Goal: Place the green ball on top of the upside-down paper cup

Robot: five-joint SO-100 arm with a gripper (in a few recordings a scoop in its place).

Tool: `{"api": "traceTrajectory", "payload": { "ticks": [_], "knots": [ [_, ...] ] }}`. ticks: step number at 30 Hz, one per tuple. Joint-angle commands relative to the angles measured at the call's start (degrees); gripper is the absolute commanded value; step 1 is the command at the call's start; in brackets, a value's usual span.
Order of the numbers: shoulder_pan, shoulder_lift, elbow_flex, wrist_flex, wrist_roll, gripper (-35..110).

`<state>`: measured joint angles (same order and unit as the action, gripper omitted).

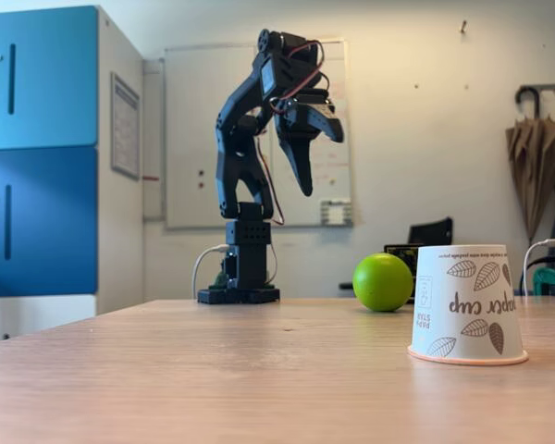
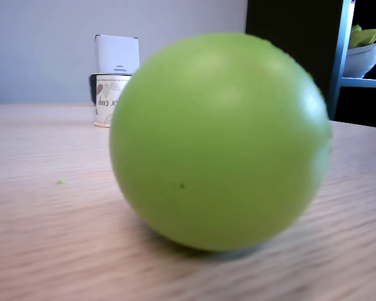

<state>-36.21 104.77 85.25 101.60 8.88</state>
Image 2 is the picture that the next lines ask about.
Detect green ball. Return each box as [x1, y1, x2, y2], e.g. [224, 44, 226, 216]
[108, 31, 333, 252]

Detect white leaf-print paper cup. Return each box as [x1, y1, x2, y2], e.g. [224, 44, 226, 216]
[93, 73, 134, 129]

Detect black smartphone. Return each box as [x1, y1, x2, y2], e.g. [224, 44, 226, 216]
[88, 72, 98, 105]

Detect white cardboard box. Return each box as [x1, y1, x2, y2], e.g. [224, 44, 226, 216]
[93, 34, 141, 77]

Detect blue metal shelf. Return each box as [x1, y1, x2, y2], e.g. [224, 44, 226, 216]
[326, 0, 376, 122]

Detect white bowl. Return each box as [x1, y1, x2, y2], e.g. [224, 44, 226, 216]
[344, 39, 376, 80]

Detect green plastic items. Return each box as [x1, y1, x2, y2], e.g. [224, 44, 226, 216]
[348, 24, 376, 50]

